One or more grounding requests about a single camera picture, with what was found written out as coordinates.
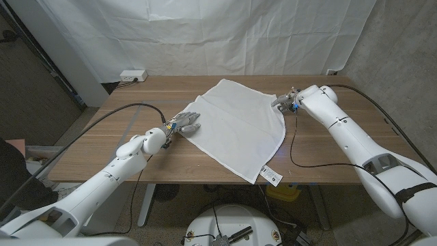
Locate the white wrinkled backdrop sheet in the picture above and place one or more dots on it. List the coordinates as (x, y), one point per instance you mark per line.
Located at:
(205, 34)

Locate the white storage bin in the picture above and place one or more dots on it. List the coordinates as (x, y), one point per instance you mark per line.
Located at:
(44, 152)

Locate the person in black clothes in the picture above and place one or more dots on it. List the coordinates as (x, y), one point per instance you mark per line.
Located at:
(17, 184)

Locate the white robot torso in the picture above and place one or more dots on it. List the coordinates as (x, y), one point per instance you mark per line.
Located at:
(235, 215)

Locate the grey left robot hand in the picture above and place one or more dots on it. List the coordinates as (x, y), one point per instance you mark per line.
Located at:
(184, 122)

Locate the yellow object under table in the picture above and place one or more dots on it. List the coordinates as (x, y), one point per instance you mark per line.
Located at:
(285, 193)

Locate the white cloth napkin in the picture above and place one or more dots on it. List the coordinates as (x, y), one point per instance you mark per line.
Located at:
(239, 130)

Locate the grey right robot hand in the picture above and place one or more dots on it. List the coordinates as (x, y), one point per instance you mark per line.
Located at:
(288, 102)

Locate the grey table leg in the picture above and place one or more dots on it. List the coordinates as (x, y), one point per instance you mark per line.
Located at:
(319, 208)

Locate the pink flat object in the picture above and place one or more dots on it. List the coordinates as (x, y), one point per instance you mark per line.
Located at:
(17, 144)

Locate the black tool on torso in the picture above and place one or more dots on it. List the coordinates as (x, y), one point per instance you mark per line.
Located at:
(240, 234)

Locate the black round floor fan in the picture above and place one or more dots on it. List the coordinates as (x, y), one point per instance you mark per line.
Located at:
(166, 191)

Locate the grey metal connector block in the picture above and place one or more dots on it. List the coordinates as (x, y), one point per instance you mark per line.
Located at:
(221, 241)

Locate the white table leg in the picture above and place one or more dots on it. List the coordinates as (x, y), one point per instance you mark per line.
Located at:
(147, 205)

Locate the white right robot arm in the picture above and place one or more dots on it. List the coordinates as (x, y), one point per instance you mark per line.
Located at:
(341, 130)

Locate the white power strip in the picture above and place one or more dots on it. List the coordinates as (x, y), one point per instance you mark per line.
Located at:
(133, 75)

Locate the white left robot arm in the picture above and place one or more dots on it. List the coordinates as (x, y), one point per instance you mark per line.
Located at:
(95, 188)

